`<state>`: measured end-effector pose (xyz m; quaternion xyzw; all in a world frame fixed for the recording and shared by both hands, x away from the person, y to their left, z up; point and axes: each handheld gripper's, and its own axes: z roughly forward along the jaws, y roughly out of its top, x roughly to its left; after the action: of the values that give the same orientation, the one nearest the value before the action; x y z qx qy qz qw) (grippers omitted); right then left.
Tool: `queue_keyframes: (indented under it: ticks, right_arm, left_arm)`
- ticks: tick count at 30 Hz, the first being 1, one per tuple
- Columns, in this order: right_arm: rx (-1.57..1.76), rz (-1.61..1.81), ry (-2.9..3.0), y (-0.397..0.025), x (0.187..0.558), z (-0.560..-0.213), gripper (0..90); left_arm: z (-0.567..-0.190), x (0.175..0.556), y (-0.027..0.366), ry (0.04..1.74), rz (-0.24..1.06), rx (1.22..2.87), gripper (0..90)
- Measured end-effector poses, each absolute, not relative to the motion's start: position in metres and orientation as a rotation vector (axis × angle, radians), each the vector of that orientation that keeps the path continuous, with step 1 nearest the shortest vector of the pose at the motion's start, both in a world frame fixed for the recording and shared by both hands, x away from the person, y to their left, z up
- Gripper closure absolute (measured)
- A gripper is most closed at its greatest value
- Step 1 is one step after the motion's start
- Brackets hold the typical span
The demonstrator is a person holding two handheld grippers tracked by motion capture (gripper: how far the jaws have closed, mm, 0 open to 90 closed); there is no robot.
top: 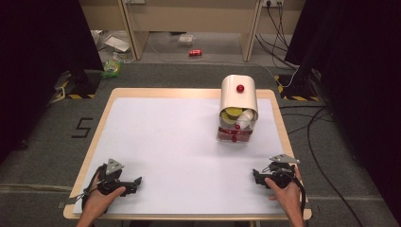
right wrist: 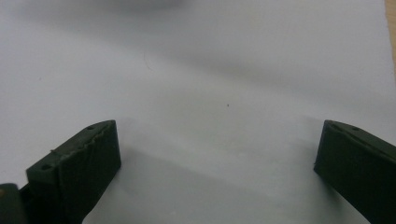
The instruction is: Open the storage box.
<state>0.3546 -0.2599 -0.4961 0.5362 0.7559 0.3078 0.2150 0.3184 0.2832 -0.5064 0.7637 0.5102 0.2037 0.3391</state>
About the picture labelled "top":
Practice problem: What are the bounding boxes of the wall power socket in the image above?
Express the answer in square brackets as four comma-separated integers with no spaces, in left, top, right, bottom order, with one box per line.
[261,0,286,9]

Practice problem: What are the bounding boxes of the clear plastic package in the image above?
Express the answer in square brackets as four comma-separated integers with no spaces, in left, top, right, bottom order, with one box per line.
[178,33,197,47]

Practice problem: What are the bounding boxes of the white table mat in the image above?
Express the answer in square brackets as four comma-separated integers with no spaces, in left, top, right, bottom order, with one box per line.
[73,96,299,216]

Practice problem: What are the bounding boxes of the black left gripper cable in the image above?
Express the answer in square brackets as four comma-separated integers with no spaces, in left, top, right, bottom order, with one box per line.
[80,164,107,212]

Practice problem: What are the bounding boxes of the long black floor cable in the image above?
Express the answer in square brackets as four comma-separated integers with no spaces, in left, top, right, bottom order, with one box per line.
[306,106,365,227]

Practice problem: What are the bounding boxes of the beige wooden desk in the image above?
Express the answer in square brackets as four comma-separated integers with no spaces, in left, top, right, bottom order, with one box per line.
[78,0,306,63]

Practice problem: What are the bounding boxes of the yellow-green cup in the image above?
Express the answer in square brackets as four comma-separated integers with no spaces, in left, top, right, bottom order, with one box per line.
[220,112,235,126]
[224,107,244,118]

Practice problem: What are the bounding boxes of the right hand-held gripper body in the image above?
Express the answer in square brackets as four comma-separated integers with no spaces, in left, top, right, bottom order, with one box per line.
[266,153,301,189]

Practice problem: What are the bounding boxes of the green plastic bag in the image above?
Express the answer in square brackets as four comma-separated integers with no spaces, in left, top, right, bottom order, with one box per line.
[100,57,125,79]

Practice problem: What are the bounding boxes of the person's left hand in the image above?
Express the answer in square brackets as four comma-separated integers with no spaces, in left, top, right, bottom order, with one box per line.
[82,175,127,221]

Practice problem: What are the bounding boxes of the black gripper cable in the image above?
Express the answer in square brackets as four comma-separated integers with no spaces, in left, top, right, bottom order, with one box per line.
[291,168,307,219]
[80,164,107,212]

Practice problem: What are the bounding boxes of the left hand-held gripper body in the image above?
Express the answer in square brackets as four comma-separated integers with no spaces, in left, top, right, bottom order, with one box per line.
[96,158,127,197]

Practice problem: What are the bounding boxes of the black stand base striped tape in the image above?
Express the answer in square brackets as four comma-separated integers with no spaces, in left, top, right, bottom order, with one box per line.
[273,73,321,102]
[50,69,102,105]

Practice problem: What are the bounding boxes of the black cables at socket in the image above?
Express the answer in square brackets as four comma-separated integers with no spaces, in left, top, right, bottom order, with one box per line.
[254,2,300,70]

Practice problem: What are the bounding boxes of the white paper sheet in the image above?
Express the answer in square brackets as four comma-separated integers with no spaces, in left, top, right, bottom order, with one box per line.
[103,34,131,53]

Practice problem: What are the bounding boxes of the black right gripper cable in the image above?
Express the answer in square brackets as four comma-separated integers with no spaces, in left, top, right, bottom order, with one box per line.
[291,168,307,219]

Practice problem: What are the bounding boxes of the person's right hand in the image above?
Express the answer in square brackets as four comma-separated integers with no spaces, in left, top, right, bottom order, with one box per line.
[264,166,304,216]

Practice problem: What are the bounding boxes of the black curtain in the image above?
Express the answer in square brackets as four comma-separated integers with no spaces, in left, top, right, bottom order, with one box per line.
[0,0,105,166]
[284,0,401,218]

